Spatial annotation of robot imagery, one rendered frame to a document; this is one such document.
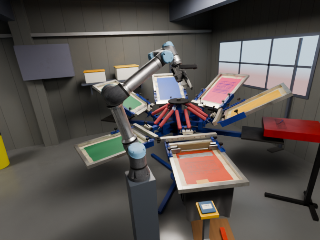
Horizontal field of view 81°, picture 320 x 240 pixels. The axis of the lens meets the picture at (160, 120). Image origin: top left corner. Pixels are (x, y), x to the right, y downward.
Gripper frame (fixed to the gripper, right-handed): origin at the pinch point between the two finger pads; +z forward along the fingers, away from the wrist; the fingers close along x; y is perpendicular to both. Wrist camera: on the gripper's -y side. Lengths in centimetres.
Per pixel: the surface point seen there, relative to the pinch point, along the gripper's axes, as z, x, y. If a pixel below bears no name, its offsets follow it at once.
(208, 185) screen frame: 72, -22, 23
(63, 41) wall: -248, -234, 202
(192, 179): 66, -33, 35
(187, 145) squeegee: 44, -73, 32
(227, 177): 78, -41, 8
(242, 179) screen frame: 82, -35, -3
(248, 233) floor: 167, -95, 18
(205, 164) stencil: 65, -57, 22
